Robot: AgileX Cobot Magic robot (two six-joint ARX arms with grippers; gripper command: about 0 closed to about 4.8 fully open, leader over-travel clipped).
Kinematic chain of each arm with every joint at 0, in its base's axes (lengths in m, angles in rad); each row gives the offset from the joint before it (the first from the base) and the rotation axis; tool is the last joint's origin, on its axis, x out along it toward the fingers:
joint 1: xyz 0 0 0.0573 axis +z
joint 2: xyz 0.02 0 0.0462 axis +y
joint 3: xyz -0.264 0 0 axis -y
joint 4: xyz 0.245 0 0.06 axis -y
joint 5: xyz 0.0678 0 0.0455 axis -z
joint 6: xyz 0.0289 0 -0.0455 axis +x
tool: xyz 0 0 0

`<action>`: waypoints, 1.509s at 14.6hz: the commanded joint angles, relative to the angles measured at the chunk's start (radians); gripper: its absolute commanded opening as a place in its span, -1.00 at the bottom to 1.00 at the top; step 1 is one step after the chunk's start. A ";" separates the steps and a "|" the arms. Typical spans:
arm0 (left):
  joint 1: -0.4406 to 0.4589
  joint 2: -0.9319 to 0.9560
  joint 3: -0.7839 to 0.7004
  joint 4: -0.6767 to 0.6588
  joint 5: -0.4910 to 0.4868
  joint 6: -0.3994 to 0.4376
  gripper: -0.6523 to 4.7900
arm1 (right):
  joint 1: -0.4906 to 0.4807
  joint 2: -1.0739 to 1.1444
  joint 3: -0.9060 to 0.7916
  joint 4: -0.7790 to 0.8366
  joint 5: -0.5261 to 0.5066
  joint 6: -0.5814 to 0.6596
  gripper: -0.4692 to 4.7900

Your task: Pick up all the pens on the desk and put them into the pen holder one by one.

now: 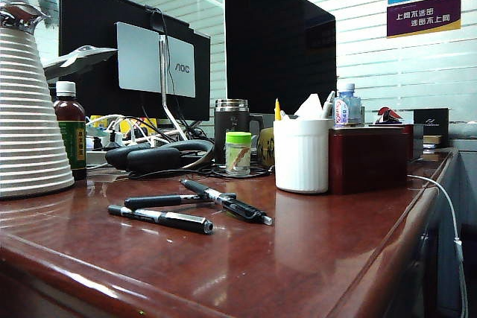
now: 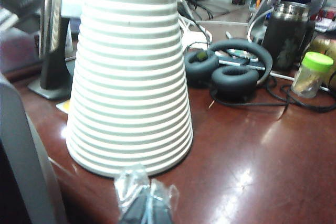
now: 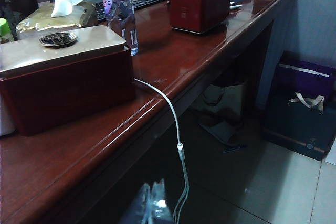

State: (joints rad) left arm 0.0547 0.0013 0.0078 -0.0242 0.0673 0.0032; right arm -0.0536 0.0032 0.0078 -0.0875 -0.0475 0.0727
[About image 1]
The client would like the black retractable clear pen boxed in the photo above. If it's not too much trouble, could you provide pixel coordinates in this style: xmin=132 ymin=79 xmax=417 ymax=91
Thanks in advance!
xmin=180 ymin=178 xmax=275 ymax=226

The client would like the black capped pen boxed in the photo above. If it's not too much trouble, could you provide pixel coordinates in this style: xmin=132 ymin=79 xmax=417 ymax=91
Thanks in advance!
xmin=123 ymin=193 xmax=238 ymax=211

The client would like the black pen silver clip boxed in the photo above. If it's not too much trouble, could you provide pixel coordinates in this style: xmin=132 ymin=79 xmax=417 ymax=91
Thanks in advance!
xmin=107 ymin=204 xmax=215 ymax=235

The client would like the white ribbed pen holder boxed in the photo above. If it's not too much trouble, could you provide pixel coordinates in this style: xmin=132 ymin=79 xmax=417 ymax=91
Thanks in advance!
xmin=273 ymin=118 xmax=335 ymax=194

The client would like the grey marker pen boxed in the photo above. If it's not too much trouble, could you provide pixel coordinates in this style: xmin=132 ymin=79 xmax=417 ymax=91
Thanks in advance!
xmin=320 ymin=90 xmax=336 ymax=120

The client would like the clear jar green lid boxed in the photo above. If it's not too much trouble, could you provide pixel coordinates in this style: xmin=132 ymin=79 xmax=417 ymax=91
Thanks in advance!
xmin=224 ymin=131 xmax=253 ymax=177

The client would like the dark steel thermos mug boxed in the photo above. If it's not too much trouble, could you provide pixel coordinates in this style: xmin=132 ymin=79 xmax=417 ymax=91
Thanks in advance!
xmin=214 ymin=98 xmax=264 ymax=165

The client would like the yellow mug with writing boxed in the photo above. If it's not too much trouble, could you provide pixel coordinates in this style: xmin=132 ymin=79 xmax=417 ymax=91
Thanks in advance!
xmin=256 ymin=127 xmax=276 ymax=168

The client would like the white tissue paper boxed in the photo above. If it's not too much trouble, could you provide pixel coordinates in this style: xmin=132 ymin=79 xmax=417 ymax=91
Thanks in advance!
xmin=293 ymin=93 xmax=323 ymax=121

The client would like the yellow box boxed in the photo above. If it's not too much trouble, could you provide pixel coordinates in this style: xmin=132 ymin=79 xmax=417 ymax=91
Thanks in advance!
xmin=90 ymin=115 xmax=158 ymax=136

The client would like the large black monitor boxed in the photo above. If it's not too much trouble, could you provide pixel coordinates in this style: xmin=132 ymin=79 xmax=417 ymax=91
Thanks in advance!
xmin=223 ymin=0 xmax=338 ymax=115

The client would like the clear water bottle blue cap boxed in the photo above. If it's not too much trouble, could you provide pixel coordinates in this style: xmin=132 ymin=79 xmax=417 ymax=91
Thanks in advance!
xmin=332 ymin=83 xmax=362 ymax=128

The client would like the dark red wooden box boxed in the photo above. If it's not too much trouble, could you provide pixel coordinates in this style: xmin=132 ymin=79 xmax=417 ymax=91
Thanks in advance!
xmin=327 ymin=126 xmax=409 ymax=196

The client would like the white power strip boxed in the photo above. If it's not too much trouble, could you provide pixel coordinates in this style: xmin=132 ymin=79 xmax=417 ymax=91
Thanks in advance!
xmin=85 ymin=135 xmax=124 ymax=165

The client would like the red black ornament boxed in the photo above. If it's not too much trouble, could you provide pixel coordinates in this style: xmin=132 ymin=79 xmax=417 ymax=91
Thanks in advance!
xmin=374 ymin=106 xmax=405 ymax=125

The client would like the brown bottle green label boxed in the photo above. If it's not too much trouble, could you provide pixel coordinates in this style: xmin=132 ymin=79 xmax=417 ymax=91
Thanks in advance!
xmin=53 ymin=80 xmax=87 ymax=181

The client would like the grey model airplane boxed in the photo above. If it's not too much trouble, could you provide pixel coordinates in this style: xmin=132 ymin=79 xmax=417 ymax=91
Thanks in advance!
xmin=42 ymin=45 xmax=119 ymax=81

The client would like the black AOC monitor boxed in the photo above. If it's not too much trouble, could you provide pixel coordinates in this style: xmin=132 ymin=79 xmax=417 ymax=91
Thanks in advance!
xmin=58 ymin=0 xmax=212 ymax=122

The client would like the black box with logo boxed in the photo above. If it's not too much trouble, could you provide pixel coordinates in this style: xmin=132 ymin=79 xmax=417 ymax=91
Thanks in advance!
xmin=412 ymin=107 xmax=449 ymax=137

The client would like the stack of books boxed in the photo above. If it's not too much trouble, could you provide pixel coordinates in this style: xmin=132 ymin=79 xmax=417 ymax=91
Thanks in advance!
xmin=423 ymin=134 xmax=450 ymax=155

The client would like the white ribbed thermos jug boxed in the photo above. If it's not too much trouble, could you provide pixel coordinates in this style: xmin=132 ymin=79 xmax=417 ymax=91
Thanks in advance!
xmin=0 ymin=0 xmax=75 ymax=201

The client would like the black wire coaster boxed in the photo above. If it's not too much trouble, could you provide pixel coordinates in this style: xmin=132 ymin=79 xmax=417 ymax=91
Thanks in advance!
xmin=203 ymin=161 xmax=275 ymax=179

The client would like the black monitor cable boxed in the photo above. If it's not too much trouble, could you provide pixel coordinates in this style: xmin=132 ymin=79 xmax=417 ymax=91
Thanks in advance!
xmin=145 ymin=4 xmax=176 ymax=95

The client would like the purple wall sign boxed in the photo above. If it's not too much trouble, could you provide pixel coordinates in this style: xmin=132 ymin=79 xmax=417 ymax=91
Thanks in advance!
xmin=386 ymin=0 xmax=462 ymax=39

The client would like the white charging cable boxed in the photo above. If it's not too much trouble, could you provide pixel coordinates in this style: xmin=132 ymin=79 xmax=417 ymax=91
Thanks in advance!
xmin=407 ymin=174 xmax=470 ymax=318

